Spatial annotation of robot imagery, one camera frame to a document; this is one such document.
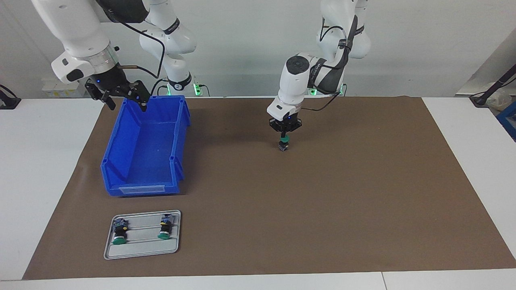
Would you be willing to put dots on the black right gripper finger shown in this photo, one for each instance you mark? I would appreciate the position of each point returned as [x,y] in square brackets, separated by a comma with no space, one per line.
[93,90]
[139,93]

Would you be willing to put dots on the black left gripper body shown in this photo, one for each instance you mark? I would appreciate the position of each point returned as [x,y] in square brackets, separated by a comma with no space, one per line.
[286,125]

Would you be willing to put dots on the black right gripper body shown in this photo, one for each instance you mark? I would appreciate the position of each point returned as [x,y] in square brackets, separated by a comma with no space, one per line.
[111,82]

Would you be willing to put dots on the green push button switch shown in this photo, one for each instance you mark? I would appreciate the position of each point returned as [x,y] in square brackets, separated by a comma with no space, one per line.
[165,229]
[284,141]
[119,233]

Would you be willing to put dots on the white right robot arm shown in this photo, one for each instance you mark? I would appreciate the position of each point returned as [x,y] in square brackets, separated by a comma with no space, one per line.
[76,28]

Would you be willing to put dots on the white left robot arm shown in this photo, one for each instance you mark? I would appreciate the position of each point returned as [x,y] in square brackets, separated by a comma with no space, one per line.
[294,80]

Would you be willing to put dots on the blue plastic storage bin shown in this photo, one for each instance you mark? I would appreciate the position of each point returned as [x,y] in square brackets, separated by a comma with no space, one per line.
[145,161]

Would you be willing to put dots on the black table clamp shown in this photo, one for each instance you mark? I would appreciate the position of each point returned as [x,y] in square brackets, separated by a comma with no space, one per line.
[10,102]

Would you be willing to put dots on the brown table mat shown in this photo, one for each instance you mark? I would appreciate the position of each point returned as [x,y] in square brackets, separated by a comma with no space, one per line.
[322,221]

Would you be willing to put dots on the grey metal tray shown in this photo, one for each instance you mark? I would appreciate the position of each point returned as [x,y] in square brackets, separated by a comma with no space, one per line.
[141,247]

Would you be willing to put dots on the black tripod stand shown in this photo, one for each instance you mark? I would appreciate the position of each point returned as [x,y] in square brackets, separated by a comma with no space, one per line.
[498,83]

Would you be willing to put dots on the clear plastic bag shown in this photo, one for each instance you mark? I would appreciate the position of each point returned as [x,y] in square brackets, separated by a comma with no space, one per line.
[504,98]

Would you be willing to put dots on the blue crate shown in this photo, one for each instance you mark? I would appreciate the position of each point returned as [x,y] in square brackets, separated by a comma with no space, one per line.
[510,119]

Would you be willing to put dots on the white wall box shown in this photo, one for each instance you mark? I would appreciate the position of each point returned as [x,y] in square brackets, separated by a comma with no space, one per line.
[56,90]

